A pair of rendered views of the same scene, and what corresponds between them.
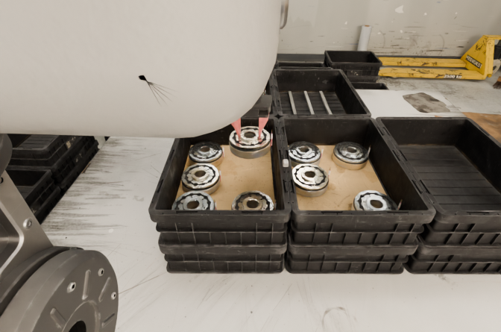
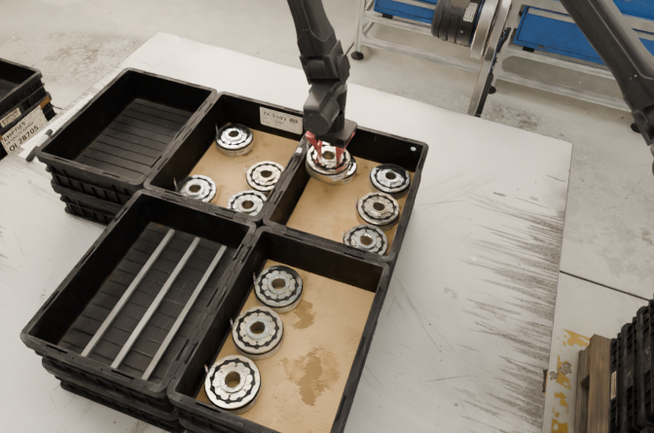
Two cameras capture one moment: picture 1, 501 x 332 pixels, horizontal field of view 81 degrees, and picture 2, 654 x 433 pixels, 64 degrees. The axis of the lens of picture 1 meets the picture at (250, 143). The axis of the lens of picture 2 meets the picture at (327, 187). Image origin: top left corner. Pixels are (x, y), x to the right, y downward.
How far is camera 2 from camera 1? 1.53 m
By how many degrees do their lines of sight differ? 96
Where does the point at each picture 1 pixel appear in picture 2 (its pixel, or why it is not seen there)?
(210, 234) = (379, 156)
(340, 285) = not seen: hidden behind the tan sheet
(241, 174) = (329, 214)
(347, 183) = (228, 173)
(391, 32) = not seen: outside the picture
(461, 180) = (119, 145)
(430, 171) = (132, 160)
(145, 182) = (445, 318)
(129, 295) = (443, 198)
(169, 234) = (412, 164)
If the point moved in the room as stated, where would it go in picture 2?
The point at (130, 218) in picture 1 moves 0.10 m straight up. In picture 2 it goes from (454, 268) to (464, 244)
